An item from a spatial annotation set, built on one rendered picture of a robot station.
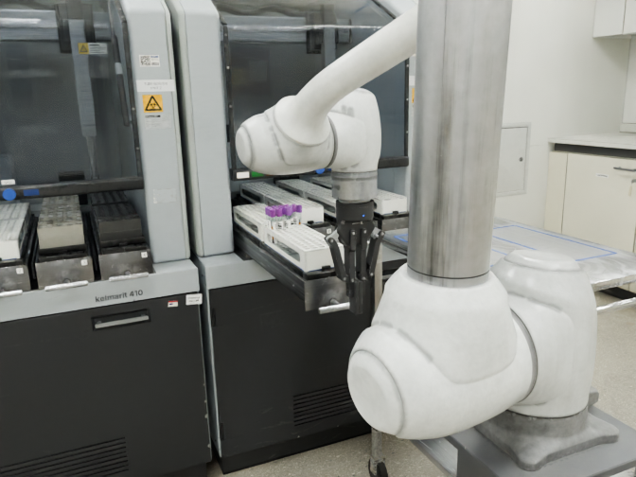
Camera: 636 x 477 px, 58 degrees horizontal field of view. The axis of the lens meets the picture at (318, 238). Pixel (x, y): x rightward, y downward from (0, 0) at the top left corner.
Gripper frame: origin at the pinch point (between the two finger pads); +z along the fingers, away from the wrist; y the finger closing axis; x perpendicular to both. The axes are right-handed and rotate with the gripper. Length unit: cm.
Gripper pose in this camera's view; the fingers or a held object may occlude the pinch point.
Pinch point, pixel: (355, 295)
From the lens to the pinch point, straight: 118.6
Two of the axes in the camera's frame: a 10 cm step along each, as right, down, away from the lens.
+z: 0.3, 9.7, 2.4
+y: -9.2, 1.2, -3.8
